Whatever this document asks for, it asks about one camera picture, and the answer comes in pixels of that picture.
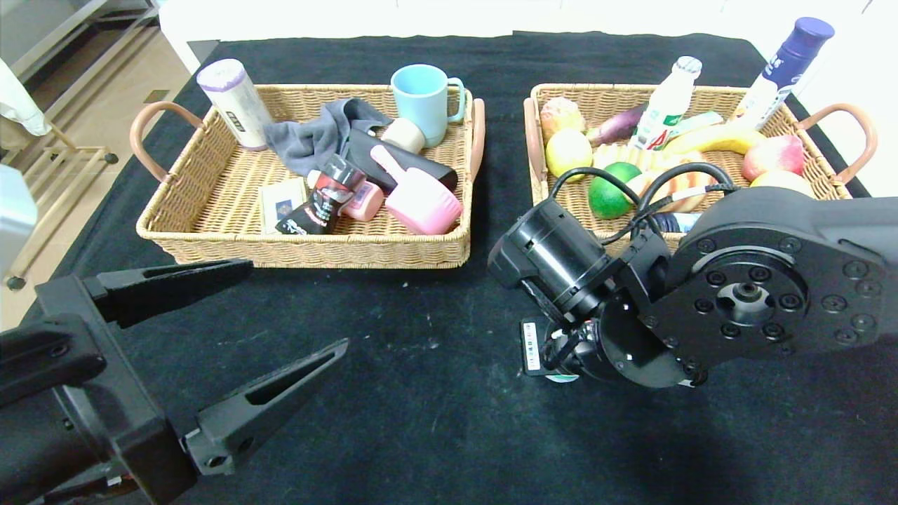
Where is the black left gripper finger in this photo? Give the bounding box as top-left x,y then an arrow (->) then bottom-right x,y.
181,337 -> 350,477
83,258 -> 254,329

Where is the white milk drink bottle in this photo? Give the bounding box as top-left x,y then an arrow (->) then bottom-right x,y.
628,56 -> 702,152

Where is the sliced bread loaf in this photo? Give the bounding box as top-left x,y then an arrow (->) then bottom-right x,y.
591,142 -> 667,173

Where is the pink plastic bottle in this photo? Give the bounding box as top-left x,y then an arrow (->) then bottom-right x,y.
307,170 -> 385,222

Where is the black cosmetic tube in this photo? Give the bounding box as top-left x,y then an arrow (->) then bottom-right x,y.
275,154 -> 367,236

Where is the yellow mango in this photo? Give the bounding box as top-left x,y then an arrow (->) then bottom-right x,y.
751,170 -> 815,198

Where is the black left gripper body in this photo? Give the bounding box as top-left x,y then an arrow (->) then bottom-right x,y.
0,274 -> 198,505

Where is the purple eggplant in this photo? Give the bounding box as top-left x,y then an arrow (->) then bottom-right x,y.
588,104 -> 650,147

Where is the black table cloth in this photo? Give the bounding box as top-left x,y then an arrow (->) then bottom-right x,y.
0,32 -> 898,505

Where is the toy croissant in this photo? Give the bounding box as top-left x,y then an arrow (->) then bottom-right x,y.
624,151 -> 716,213

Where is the white hanging cloth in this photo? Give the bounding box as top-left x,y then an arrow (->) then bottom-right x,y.
0,60 -> 53,137

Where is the small beige cup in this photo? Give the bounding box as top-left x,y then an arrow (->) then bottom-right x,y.
381,118 -> 427,155

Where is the light blue mug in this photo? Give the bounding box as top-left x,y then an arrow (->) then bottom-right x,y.
390,65 -> 467,148

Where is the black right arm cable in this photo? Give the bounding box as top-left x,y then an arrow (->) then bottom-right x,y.
549,161 -> 739,246

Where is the orange pink peach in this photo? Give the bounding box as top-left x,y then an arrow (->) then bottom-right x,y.
539,97 -> 587,141

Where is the wooden rack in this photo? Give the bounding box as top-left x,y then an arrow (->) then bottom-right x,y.
0,144 -> 119,292

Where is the red apple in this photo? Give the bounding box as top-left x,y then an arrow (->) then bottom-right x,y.
742,134 -> 806,182

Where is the yellow banana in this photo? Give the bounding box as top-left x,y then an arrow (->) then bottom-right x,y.
663,125 -> 767,156

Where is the wicker basket with handles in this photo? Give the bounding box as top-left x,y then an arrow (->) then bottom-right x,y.
523,84 -> 879,257
130,84 -> 486,269

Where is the beige card box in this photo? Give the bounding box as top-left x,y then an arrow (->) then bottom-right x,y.
258,179 -> 309,234

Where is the white tumbler with purple lid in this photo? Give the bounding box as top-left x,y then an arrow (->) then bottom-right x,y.
196,59 -> 273,152

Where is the white bottle with blue cap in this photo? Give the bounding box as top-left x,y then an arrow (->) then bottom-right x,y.
733,17 -> 836,130

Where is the grey shelf frame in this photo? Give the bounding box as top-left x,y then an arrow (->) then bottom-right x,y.
0,0 -> 163,88

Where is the black glasses case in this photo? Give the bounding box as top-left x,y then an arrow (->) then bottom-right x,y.
344,128 -> 458,194

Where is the yellow lemon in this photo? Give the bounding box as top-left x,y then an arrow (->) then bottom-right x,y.
545,128 -> 594,182

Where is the pink saucepan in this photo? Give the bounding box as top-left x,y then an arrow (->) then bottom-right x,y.
370,145 -> 464,236

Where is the grey cloth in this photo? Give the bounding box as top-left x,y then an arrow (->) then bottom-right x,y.
264,98 -> 394,180

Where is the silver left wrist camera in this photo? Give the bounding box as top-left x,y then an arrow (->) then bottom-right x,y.
0,165 -> 37,278

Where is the green lime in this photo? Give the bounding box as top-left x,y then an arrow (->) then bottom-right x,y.
588,162 -> 643,220

